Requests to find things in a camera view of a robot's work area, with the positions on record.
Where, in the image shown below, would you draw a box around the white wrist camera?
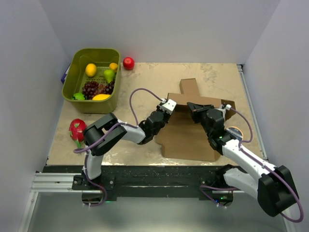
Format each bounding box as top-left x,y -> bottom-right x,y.
217,103 -> 232,112
159,99 -> 177,115

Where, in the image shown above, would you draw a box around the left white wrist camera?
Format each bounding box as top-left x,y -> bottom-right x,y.
159,99 -> 177,115

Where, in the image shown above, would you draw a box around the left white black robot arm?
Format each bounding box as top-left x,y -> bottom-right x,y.
80,101 -> 176,189

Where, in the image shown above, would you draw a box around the red apple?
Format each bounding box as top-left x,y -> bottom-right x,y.
123,57 -> 135,70

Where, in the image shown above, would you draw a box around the pink dragon fruit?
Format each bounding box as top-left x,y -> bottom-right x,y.
69,118 -> 87,148

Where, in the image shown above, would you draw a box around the green plastic basket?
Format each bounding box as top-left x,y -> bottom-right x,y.
62,48 -> 121,114

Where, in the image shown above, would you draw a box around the brown cardboard box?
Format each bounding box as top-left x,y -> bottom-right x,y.
155,78 -> 235,162

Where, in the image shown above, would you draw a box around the yellow mango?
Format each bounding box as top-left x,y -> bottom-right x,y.
92,94 -> 110,101

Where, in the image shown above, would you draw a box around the small orange fruit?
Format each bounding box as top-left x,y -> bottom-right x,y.
109,62 -> 118,73

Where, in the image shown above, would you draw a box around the yellow lemon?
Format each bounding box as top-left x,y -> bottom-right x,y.
85,63 -> 97,78

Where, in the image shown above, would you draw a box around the aluminium frame rail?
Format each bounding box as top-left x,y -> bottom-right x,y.
18,63 -> 297,232

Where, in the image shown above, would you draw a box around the blue white booklet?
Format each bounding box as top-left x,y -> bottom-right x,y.
60,64 -> 71,84

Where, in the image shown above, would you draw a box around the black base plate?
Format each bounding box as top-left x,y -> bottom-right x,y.
43,164 -> 233,203

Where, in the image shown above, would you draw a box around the green pear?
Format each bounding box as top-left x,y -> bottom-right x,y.
103,69 -> 115,84

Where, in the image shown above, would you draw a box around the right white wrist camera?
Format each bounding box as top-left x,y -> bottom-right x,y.
217,103 -> 232,112

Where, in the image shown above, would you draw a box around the masking tape roll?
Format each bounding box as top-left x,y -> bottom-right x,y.
226,126 -> 243,141

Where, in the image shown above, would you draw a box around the dark purple grapes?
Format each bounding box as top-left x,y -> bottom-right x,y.
82,81 -> 115,100

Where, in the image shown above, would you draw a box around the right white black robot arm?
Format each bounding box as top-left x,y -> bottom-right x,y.
187,102 -> 304,222

